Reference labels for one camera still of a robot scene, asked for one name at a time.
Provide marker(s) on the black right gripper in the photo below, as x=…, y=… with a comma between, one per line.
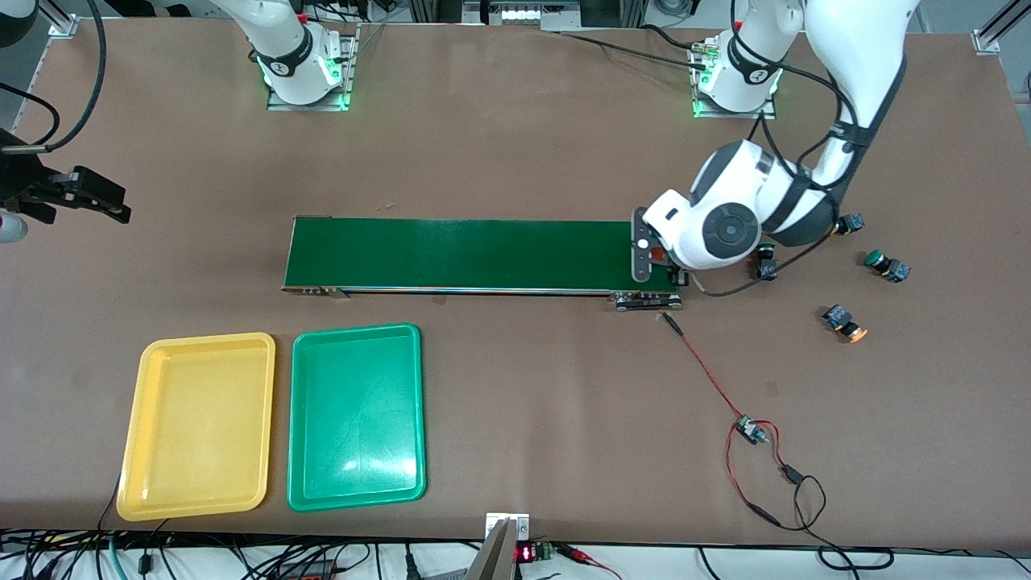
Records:
x=18, y=175

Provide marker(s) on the orange printed cylinder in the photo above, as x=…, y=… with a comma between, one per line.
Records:
x=659, y=256

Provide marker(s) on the green push button switch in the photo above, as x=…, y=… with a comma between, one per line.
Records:
x=874, y=259
x=767, y=270

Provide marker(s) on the yellow mushroom push button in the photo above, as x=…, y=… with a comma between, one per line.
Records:
x=852, y=222
x=838, y=316

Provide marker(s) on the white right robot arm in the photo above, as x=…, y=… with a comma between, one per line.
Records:
x=290, y=48

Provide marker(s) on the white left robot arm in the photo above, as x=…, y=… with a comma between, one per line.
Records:
x=854, y=48

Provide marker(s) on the small controller circuit board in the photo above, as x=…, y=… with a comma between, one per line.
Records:
x=751, y=430

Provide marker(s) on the green conveyor belt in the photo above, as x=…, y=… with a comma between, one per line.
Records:
x=451, y=254

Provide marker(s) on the yellow plastic tray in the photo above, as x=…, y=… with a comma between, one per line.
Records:
x=197, y=419

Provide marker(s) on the red alligator clip lead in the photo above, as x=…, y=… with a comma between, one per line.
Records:
x=576, y=553

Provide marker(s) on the metal device with light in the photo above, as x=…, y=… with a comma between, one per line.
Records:
x=519, y=14

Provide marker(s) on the red digit display module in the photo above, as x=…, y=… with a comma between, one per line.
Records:
x=527, y=553

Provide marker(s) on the grey metal bar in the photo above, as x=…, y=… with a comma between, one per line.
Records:
x=493, y=556

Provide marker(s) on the green plastic tray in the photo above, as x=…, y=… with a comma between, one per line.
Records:
x=354, y=411

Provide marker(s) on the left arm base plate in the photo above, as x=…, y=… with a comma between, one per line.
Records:
x=725, y=115

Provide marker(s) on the aluminium frame extrusion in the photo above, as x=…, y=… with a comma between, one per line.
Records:
x=58, y=18
x=999, y=28

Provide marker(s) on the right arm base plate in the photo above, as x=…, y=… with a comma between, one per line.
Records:
x=350, y=72

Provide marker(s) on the silver mounting bracket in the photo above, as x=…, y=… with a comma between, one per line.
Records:
x=519, y=519

